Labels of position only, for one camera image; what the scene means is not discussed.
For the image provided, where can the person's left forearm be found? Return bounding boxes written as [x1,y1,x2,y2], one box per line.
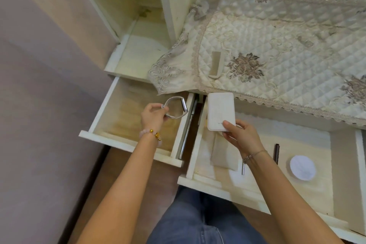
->
[75,138,161,244]

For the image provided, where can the quilted lace table cloth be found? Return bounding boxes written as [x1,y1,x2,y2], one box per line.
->
[148,0,366,130]

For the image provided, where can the person's right forearm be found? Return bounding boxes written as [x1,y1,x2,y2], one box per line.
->
[243,155,344,244]

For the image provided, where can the thin silver chain bracelet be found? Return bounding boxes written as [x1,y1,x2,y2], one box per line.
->
[242,150,269,164]

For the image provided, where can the person's right leg in jeans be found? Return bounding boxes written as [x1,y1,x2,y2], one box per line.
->
[200,195,268,244]

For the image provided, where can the white power bank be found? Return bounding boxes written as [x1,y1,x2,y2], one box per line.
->
[207,92,236,132]

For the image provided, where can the silver grey wristband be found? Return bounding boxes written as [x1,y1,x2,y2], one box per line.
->
[161,96,188,119]

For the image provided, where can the person's left leg in jeans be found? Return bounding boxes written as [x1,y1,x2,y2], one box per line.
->
[147,186,206,244]

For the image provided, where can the person's right hand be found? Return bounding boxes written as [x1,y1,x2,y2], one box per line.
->
[222,119,268,162]

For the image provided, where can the person's leg in jeans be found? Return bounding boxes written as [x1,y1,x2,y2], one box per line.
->
[147,186,206,244]
[200,195,268,244]

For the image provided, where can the person's left hand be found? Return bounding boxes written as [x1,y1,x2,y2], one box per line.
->
[140,103,171,134]

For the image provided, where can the white round compact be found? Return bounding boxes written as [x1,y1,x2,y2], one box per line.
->
[289,154,317,181]

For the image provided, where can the pink bead bracelet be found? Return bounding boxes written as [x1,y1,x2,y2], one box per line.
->
[139,128,163,147]

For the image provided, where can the wide white drawer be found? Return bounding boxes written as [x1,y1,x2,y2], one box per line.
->
[177,95,366,244]

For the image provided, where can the white comb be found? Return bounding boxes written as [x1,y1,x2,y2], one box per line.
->
[208,51,223,79]

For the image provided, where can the beige snap pouch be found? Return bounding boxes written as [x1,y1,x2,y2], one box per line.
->
[210,131,241,172]

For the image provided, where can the dark brown wooden trim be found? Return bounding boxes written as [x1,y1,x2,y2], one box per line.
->
[61,146,111,244]

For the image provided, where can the small white drawer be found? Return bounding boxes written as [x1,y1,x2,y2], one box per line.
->
[79,76,198,168]

